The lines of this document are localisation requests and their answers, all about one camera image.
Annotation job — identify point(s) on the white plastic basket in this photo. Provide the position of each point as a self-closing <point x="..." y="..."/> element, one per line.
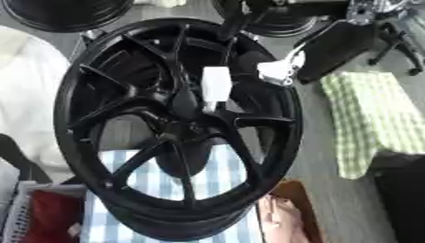
<point x="19" y="209"/>

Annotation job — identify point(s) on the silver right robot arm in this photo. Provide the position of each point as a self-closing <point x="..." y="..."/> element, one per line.
<point x="366" y="12"/>

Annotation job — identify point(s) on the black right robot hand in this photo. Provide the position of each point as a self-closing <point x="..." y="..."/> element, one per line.
<point x="337" y="47"/>

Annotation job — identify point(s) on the black spoked wheel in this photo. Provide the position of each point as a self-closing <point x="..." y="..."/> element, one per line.
<point x="166" y="218"/>

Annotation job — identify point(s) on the black round wheel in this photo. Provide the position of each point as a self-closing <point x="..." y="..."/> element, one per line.
<point x="288" y="30"/>
<point x="66" y="19"/>

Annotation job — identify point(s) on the black office chair base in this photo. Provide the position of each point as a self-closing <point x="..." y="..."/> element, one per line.
<point x="399" y="44"/>

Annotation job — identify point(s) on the person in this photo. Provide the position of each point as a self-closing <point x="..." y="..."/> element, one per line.
<point x="27" y="95"/>

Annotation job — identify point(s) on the red item in basket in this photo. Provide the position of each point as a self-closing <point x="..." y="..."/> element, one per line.
<point x="52" y="215"/>

